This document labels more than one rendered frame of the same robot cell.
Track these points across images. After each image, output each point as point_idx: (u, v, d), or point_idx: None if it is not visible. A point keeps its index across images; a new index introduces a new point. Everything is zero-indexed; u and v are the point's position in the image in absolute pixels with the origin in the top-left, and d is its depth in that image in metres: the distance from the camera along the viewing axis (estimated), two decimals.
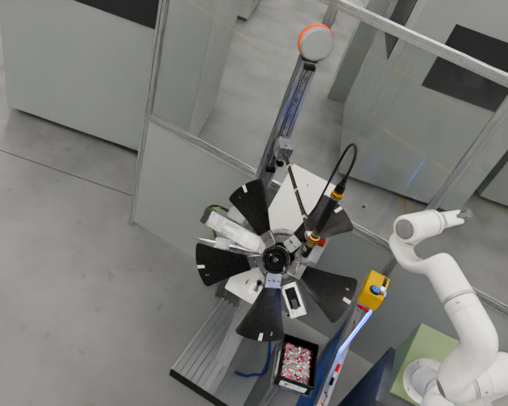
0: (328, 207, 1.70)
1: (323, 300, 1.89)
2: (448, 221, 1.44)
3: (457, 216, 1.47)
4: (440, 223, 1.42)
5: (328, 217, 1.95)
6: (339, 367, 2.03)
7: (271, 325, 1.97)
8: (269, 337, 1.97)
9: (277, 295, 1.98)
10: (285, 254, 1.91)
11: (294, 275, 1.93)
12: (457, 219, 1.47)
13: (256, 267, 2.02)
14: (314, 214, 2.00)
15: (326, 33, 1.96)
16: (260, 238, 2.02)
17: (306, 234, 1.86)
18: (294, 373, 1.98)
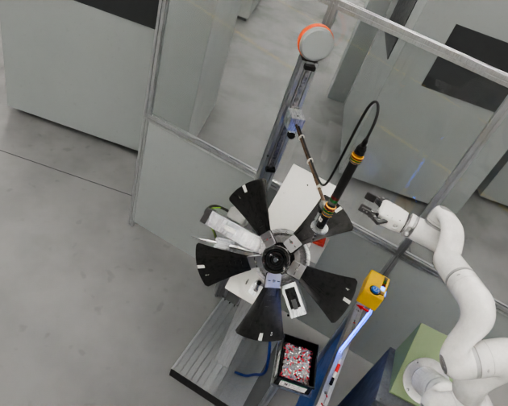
0: (347, 171, 1.59)
1: (323, 300, 1.89)
2: None
3: None
4: None
5: (328, 217, 1.95)
6: (339, 367, 2.03)
7: (271, 325, 1.97)
8: (269, 337, 1.97)
9: (277, 295, 1.98)
10: (285, 254, 1.91)
11: (294, 275, 1.93)
12: None
13: (256, 267, 2.02)
14: (314, 214, 2.00)
15: (326, 33, 1.96)
16: (260, 238, 2.02)
17: (322, 204, 1.75)
18: (294, 373, 1.98)
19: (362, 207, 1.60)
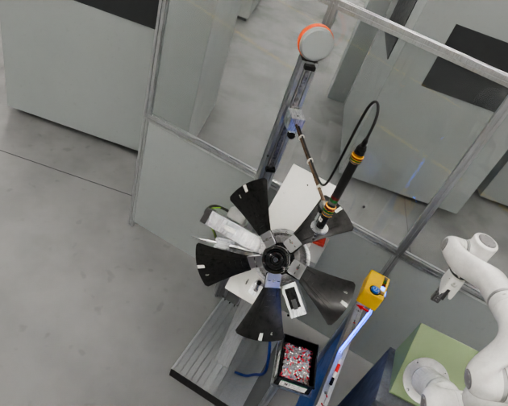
0: (347, 171, 1.59)
1: (253, 316, 1.93)
2: None
3: None
4: None
5: (333, 296, 1.92)
6: (339, 367, 2.03)
7: (214, 272, 2.02)
8: (203, 274, 2.03)
9: (243, 269, 2.01)
10: (283, 267, 1.91)
11: (266, 281, 1.95)
12: None
13: (262, 241, 2.02)
14: (331, 280, 1.97)
15: (326, 33, 1.96)
16: (292, 235, 2.00)
17: (322, 204, 1.75)
18: (294, 373, 1.98)
19: (433, 300, 1.71)
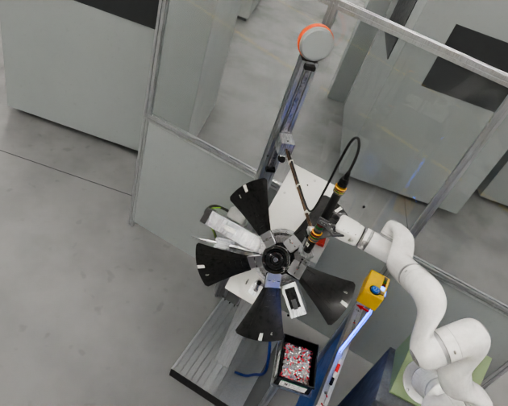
0: (331, 201, 1.68)
1: (253, 316, 1.93)
2: None
3: None
4: None
5: (333, 296, 1.92)
6: (339, 367, 2.03)
7: (214, 272, 2.02)
8: (203, 274, 2.03)
9: (243, 269, 2.01)
10: (283, 267, 1.91)
11: (266, 281, 1.95)
12: None
13: (262, 241, 2.02)
14: (331, 280, 1.97)
15: (326, 33, 1.96)
16: (292, 235, 2.00)
17: (309, 229, 1.85)
18: (294, 373, 1.98)
19: (320, 220, 1.72)
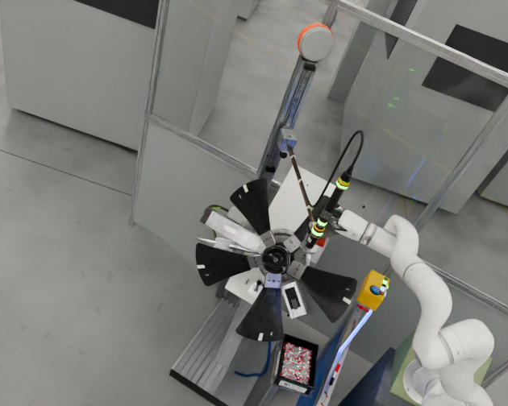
0: (334, 196, 1.67)
1: (253, 316, 1.93)
2: None
3: None
4: None
5: (335, 294, 1.91)
6: (339, 367, 2.03)
7: (214, 272, 2.02)
8: (203, 274, 2.03)
9: (243, 269, 2.01)
10: (283, 267, 1.91)
11: (266, 281, 1.95)
12: None
13: (262, 241, 2.02)
14: (332, 278, 1.96)
15: (326, 33, 1.96)
16: (292, 235, 2.00)
17: (310, 225, 1.83)
18: (294, 373, 1.98)
19: (323, 213, 1.71)
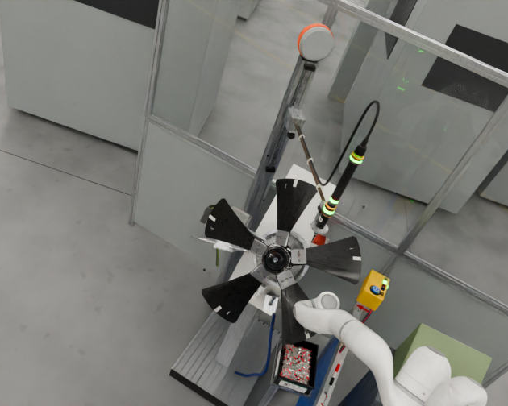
0: (347, 171, 1.59)
1: (223, 289, 1.96)
2: None
3: None
4: None
5: None
6: (339, 367, 2.03)
7: (219, 230, 2.04)
8: (210, 225, 2.04)
9: (244, 246, 2.02)
10: (277, 270, 1.91)
11: (255, 271, 1.96)
12: None
13: (276, 235, 2.01)
14: None
15: (326, 33, 1.96)
16: (303, 249, 1.99)
17: (322, 204, 1.75)
18: (294, 373, 1.98)
19: (309, 332, 1.91)
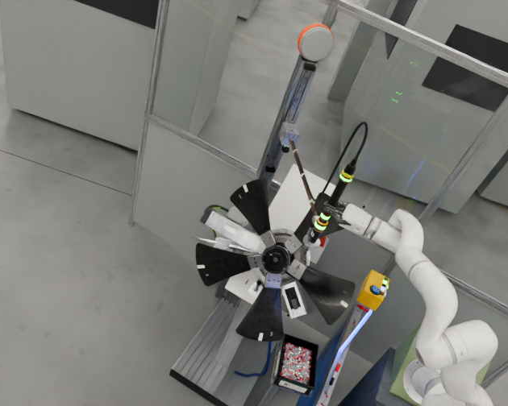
0: (337, 189, 1.64)
1: (216, 254, 1.97)
2: None
3: None
4: None
5: (262, 324, 1.95)
6: (339, 367, 2.03)
7: (244, 203, 2.03)
8: (239, 192, 2.03)
9: (256, 229, 2.02)
10: (271, 269, 1.92)
11: (252, 256, 1.96)
12: None
13: (289, 238, 2.00)
14: (276, 316, 1.99)
15: (326, 33, 1.96)
16: (304, 265, 1.99)
17: (314, 219, 1.81)
18: (294, 373, 1.98)
19: (326, 207, 1.69)
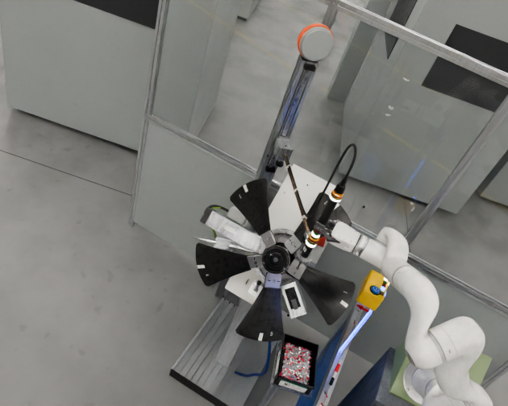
0: (327, 207, 1.70)
1: (216, 254, 1.97)
2: None
3: None
4: None
5: (262, 324, 1.95)
6: (339, 367, 2.03)
7: (244, 203, 2.03)
8: (239, 192, 2.03)
9: (256, 229, 2.02)
10: (271, 269, 1.92)
11: (252, 256, 1.96)
12: None
13: (289, 238, 2.00)
14: (276, 316, 1.99)
15: (326, 33, 1.96)
16: (304, 265, 1.99)
17: (306, 234, 1.86)
18: (294, 373, 1.98)
19: (317, 225, 1.75)
